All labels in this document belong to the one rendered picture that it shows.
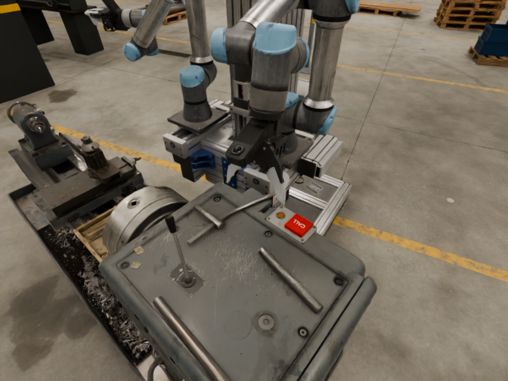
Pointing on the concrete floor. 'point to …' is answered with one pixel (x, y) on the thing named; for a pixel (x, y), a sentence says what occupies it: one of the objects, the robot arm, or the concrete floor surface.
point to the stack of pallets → (469, 13)
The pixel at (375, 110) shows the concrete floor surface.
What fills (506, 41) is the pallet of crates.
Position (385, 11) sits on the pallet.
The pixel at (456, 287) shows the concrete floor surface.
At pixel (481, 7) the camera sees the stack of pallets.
